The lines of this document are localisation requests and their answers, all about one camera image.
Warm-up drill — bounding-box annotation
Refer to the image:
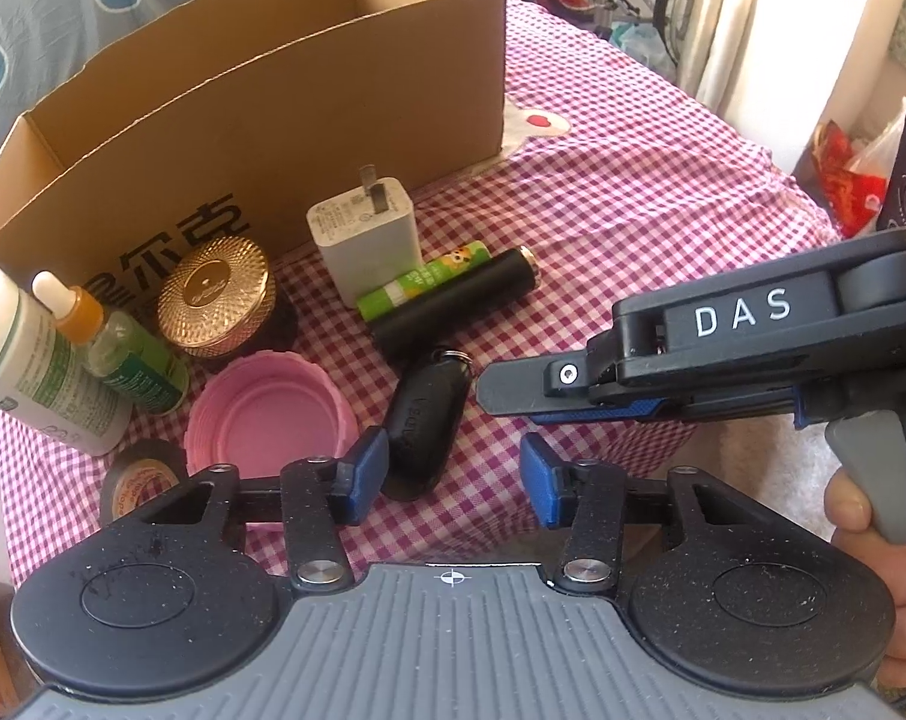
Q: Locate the white USB wall charger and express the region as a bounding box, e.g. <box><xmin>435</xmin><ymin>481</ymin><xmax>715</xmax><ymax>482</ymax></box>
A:
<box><xmin>307</xmin><ymin>164</ymin><xmax>424</xmax><ymax>309</ymax></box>

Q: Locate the green dropper bottle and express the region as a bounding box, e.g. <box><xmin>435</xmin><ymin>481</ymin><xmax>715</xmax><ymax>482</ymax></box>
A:
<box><xmin>32</xmin><ymin>271</ymin><xmax>190</xmax><ymax>415</ymax></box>

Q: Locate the person's right hand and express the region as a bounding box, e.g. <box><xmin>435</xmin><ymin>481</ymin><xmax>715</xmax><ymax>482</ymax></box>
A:
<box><xmin>824</xmin><ymin>470</ymin><xmax>906</xmax><ymax>689</ymax></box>

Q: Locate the pink checkered tablecloth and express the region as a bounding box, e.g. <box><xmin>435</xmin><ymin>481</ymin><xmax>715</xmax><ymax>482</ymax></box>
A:
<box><xmin>0</xmin><ymin>4</ymin><xmax>837</xmax><ymax>587</ymax></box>

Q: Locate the black key fob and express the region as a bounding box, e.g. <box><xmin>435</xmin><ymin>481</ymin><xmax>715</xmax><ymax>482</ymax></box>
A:
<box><xmin>383</xmin><ymin>348</ymin><xmax>474</xmax><ymax>502</ymax></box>

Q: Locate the pink plastic lid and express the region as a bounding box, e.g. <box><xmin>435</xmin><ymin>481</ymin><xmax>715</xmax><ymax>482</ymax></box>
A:
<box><xmin>185</xmin><ymin>351</ymin><xmax>359</xmax><ymax>478</ymax></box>

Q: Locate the red plastic bag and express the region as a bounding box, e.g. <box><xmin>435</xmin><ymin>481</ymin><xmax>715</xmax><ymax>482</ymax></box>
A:
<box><xmin>811</xmin><ymin>121</ymin><xmax>891</xmax><ymax>239</ymax></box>

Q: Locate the black cylindrical battery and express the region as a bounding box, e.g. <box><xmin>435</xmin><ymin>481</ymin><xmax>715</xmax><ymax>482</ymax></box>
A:
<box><xmin>368</xmin><ymin>247</ymin><xmax>539</xmax><ymax>362</ymax></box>

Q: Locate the green lip balm tube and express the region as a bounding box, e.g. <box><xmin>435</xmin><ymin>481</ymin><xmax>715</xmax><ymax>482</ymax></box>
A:
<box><xmin>357</xmin><ymin>241</ymin><xmax>492</xmax><ymax>322</ymax></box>

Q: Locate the black tape roll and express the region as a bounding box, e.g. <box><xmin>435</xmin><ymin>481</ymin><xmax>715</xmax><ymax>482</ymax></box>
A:
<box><xmin>98</xmin><ymin>439</ymin><xmax>188</xmax><ymax>528</ymax></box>

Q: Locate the gold lid cosmetic jar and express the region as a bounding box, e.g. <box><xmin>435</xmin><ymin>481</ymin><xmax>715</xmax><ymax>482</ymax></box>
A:
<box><xmin>157</xmin><ymin>236</ymin><xmax>298</xmax><ymax>371</ymax></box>

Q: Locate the white curtain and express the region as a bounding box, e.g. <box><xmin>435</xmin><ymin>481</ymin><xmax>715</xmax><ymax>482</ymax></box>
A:
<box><xmin>677</xmin><ymin>0</ymin><xmax>904</xmax><ymax>172</ymax></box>

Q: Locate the white green plastic bottle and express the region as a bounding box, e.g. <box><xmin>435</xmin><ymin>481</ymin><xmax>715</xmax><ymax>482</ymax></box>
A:
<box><xmin>0</xmin><ymin>269</ymin><xmax>133</xmax><ymax>457</ymax></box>

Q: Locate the brown cardboard box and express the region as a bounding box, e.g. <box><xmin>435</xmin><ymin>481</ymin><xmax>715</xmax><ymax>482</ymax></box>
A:
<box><xmin>0</xmin><ymin>0</ymin><xmax>507</xmax><ymax>304</ymax></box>

